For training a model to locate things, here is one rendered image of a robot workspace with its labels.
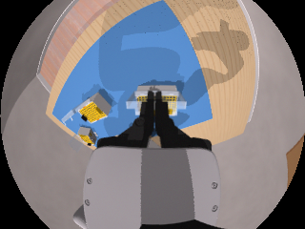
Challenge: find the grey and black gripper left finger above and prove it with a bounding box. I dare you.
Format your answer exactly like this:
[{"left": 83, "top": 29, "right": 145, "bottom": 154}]
[{"left": 96, "top": 91, "right": 154, "bottom": 148}]

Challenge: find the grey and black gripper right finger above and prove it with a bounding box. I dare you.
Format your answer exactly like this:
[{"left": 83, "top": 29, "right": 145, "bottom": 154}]
[{"left": 154, "top": 91, "right": 212, "bottom": 150}]

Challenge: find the blue bench mat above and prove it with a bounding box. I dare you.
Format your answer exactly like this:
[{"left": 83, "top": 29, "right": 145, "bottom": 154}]
[{"left": 52, "top": 0, "right": 213, "bottom": 147}]

